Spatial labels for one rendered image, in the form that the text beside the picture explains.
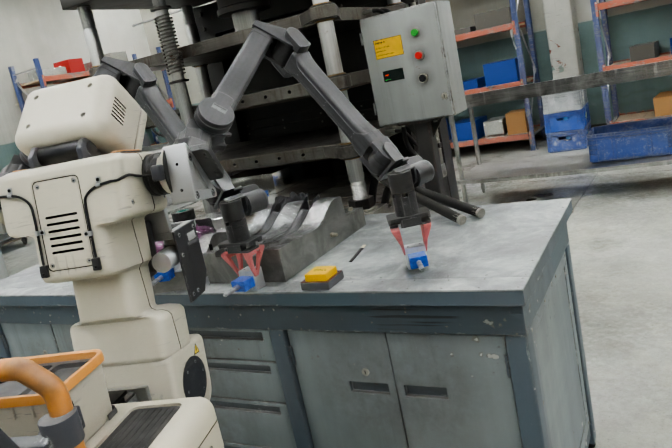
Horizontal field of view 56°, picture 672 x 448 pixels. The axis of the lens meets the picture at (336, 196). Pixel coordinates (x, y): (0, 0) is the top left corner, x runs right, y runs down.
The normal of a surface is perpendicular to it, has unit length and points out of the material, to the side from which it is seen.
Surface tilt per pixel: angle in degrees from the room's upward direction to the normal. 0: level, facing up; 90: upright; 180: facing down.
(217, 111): 53
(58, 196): 82
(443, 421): 90
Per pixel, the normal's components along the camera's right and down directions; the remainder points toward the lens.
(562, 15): -0.51, 0.26
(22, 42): 0.84, -0.07
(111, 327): -0.22, 0.09
